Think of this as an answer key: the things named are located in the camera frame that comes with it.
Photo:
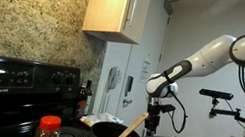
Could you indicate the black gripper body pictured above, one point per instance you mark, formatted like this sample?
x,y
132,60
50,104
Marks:
x,y
153,116

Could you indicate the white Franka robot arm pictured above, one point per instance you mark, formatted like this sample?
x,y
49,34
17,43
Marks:
x,y
212,57

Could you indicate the dark olive oil bottle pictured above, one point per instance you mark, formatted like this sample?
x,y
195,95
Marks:
x,y
88,98

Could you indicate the dark bottle orange label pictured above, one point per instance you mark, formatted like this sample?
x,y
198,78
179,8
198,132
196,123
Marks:
x,y
80,103

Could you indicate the slotted wooden spatula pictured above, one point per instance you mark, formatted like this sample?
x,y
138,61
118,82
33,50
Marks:
x,y
132,126

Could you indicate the white door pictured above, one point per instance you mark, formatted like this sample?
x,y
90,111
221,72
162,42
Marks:
x,y
134,94

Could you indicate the white paper door notice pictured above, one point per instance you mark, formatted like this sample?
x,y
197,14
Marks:
x,y
145,71

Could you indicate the white yellow paper package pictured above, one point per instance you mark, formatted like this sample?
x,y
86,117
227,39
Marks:
x,y
100,118

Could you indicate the red-capped spice jar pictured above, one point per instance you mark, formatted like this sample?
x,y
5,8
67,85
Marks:
x,y
48,131

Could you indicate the grey door closer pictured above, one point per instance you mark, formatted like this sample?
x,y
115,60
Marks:
x,y
172,2

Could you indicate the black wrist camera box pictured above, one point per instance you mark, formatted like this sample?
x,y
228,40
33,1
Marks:
x,y
167,108

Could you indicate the white wall phone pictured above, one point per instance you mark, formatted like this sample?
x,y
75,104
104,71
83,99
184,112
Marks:
x,y
114,77

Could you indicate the black stereo camera bar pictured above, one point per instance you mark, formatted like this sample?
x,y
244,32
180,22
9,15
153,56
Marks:
x,y
216,94

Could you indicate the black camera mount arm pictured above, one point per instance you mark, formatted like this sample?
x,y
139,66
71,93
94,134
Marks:
x,y
242,118

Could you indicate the light wood wall cabinet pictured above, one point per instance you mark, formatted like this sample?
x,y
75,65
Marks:
x,y
112,12

